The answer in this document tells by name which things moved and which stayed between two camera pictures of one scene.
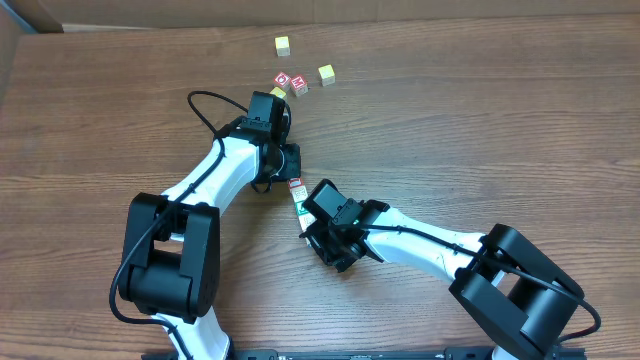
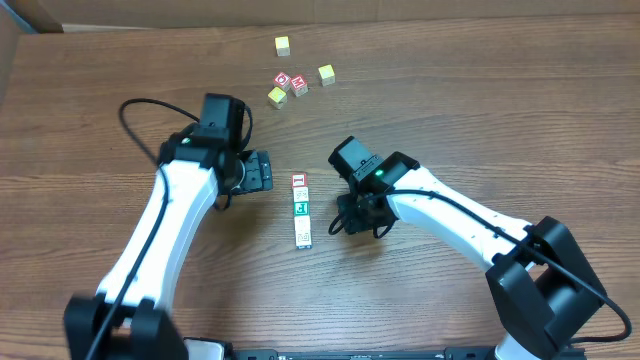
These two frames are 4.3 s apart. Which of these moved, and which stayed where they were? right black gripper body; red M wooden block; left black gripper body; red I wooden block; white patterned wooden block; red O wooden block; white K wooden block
Moved: left black gripper body; white patterned wooden block; right black gripper body; red I wooden block
Stayed: red M wooden block; red O wooden block; white K wooden block
